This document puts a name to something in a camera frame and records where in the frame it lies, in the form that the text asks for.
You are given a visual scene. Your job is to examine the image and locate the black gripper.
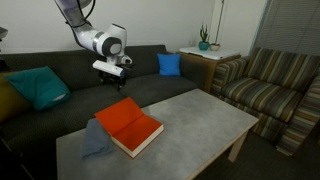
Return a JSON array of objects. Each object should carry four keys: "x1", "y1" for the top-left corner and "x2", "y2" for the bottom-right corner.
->
[{"x1": 99, "y1": 71, "x2": 126, "y2": 90}]

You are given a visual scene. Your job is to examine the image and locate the orange hardcover book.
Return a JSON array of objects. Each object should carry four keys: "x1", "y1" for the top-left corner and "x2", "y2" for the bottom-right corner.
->
[{"x1": 95, "y1": 97, "x2": 164, "y2": 158}]

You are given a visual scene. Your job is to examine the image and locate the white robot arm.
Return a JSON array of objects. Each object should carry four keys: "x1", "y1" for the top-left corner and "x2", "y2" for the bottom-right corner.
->
[{"x1": 54, "y1": 0, "x2": 132, "y2": 88}]

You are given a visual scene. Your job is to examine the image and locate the blue cushion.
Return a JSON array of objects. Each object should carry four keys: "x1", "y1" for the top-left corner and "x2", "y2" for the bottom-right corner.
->
[{"x1": 157, "y1": 54, "x2": 180, "y2": 76}]

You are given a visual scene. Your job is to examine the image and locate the blue-grey folded cloth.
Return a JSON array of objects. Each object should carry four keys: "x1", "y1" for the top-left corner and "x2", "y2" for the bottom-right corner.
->
[{"x1": 82, "y1": 118, "x2": 114, "y2": 159}]

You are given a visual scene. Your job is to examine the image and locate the teal cushion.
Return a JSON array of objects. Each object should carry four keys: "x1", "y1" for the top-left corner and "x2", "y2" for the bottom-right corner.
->
[{"x1": 5, "y1": 66, "x2": 71, "y2": 111}]

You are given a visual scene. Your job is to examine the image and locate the grey top coffee table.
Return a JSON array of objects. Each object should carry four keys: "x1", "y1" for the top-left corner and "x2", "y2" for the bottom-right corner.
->
[{"x1": 56, "y1": 89, "x2": 258, "y2": 180}]

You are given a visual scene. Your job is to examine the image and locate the potted plant teal pot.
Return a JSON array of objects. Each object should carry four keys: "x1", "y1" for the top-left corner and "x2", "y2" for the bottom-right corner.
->
[{"x1": 198, "y1": 24, "x2": 210, "y2": 51}]

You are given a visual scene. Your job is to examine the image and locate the wooden side table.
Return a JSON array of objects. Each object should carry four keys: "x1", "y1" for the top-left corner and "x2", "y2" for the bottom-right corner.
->
[{"x1": 179, "y1": 47, "x2": 241, "y2": 93}]

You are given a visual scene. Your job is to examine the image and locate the small white pot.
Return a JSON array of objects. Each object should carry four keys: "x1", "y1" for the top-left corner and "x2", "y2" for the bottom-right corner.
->
[{"x1": 210, "y1": 43, "x2": 221, "y2": 51}]

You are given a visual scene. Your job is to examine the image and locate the mustard yellow cushion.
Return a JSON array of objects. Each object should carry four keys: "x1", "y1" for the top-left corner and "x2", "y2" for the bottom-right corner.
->
[{"x1": 0, "y1": 72, "x2": 31, "y2": 123}]

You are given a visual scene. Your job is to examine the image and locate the dark grey sofa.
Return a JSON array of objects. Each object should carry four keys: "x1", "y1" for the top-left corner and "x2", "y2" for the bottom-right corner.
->
[{"x1": 0, "y1": 45, "x2": 207, "y2": 180}]

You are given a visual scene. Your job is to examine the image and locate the striped armchair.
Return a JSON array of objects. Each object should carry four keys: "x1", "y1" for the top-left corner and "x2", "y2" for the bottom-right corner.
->
[{"x1": 211, "y1": 47, "x2": 320, "y2": 156}]

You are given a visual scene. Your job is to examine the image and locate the window blinds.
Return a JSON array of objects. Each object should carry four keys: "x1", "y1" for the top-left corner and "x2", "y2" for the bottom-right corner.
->
[{"x1": 254, "y1": 0, "x2": 320, "y2": 56}]

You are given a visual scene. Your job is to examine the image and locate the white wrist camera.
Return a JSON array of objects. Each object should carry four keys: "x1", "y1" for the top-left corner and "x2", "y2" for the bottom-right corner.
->
[{"x1": 93, "y1": 60, "x2": 124, "y2": 77}]

